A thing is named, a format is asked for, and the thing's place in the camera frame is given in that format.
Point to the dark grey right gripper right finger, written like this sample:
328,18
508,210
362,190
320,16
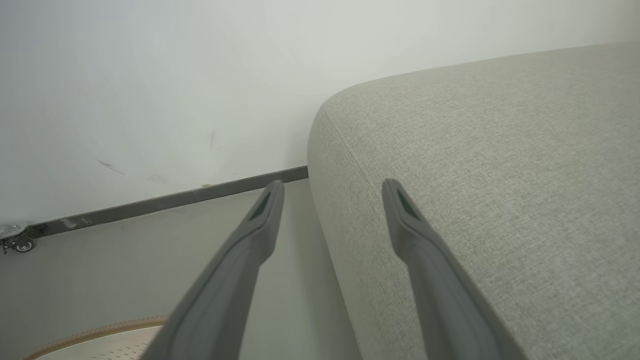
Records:
440,300

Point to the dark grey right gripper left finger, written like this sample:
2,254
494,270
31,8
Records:
225,290

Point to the cream perforated laundry basket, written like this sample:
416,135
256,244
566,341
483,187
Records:
100,345

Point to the black skirting board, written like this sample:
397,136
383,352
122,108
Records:
165,202

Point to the grey fabric sofa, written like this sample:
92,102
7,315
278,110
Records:
500,175

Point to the small black caster wheel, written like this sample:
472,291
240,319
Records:
22,245

